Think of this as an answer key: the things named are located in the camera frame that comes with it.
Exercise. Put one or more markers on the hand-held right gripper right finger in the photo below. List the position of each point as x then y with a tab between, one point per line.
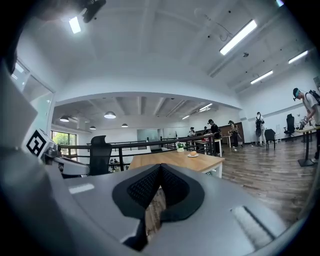
212	212

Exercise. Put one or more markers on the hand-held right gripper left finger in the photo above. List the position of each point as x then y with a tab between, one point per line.
100	200

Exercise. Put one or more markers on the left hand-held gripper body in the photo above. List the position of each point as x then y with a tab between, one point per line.
36	145

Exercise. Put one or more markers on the white plate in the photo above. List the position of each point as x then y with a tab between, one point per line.
193	155

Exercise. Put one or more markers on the round bread food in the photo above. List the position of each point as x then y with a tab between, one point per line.
193	153

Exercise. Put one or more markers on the window with green view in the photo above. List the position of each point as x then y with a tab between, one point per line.
62	142

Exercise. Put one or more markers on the black mesh office chair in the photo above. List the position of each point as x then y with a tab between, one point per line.
100	155

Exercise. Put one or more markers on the wooden table with white legs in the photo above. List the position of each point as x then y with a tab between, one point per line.
175	160
225	136

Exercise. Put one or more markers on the black metal railing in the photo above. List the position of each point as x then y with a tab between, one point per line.
140	144

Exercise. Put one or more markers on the white flower pot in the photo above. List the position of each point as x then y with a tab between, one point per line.
180	147

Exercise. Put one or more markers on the long ceiling light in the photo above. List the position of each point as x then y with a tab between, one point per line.
298	57
238	37
261	77
74	25
205	107

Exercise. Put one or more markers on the wooden table with black base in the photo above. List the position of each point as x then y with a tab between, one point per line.
306	130

